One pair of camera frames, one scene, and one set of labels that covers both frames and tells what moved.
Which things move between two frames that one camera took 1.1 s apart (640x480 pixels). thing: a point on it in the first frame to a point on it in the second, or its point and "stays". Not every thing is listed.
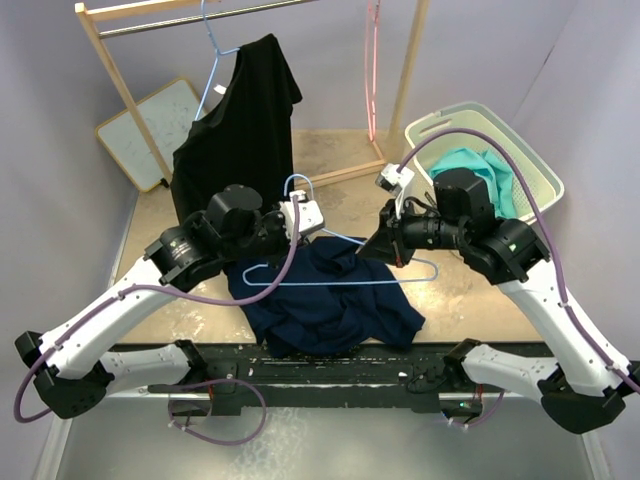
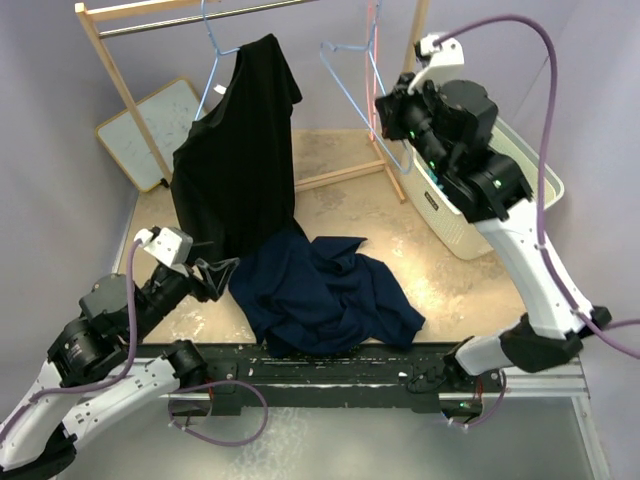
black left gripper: x=275 y=217 to x=207 y=287
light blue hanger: x=217 y=55 stays
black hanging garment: x=246 y=137 stays
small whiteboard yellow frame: x=168 y=115 stays
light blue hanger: x=430 y=267 to x=358 y=47
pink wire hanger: x=368 y=52 stays
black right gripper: x=382 y=244 to x=393 y=105
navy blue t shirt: x=331 y=301 stays
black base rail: x=244 y=380 stays
